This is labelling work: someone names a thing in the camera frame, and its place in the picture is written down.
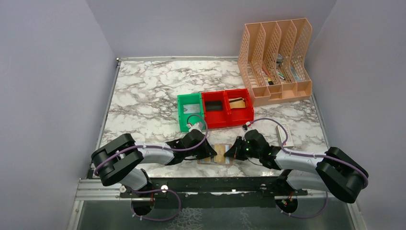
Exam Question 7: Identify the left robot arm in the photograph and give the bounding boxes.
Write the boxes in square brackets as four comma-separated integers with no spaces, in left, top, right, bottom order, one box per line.
[91,129,217,197]

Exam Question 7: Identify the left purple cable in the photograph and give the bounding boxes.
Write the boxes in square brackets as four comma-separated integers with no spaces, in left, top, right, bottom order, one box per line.
[92,114,209,222]

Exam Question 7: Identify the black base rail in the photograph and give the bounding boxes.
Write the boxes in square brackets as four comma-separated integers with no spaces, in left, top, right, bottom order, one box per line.
[120,176,308,209]

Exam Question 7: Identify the items in organizer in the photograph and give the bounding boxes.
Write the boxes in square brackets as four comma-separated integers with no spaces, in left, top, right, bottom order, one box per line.
[260,52,303,86]

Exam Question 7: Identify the white small box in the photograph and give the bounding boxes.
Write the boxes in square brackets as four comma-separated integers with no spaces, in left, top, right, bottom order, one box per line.
[275,124,294,148]

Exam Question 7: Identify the gold credit card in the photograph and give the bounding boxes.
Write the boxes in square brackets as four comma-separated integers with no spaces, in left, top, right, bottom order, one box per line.
[214,144,226,164]

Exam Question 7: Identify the tan leather card holder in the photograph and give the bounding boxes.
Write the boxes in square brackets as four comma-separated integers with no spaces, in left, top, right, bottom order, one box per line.
[198,143,234,167]

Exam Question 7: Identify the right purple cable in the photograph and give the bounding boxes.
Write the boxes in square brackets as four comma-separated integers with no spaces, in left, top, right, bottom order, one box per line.
[242,118,370,219]

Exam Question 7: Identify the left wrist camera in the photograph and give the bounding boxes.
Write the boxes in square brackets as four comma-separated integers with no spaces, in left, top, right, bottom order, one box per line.
[187,122,203,132]

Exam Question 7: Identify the black cards stack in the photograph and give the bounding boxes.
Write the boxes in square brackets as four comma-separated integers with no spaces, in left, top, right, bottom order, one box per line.
[205,101,223,112]

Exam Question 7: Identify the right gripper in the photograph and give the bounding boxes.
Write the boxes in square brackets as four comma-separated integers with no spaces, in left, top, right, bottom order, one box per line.
[225,136,261,161]

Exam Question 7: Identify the green plastic bin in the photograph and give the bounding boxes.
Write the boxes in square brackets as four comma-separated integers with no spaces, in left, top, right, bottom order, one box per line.
[177,93,204,132]

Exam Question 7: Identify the silver card in green bin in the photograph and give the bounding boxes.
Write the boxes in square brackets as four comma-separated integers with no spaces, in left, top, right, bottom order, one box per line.
[183,103,201,114]

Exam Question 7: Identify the gold cards stack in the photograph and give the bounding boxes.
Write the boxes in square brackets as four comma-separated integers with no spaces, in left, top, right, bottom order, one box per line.
[229,97,246,109]

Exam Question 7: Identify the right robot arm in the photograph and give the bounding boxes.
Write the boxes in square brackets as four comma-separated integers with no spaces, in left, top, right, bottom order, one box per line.
[225,129,369,203]

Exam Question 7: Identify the peach file organizer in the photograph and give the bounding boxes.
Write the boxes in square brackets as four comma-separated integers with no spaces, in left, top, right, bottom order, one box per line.
[237,18,313,107]

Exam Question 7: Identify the purple cable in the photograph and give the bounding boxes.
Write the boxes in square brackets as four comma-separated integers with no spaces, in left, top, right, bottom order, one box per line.
[242,118,370,219]
[92,114,209,222]

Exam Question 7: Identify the red plastic bin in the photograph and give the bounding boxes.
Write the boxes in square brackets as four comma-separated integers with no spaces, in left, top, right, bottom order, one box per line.
[225,88,254,127]
[201,91,228,129]

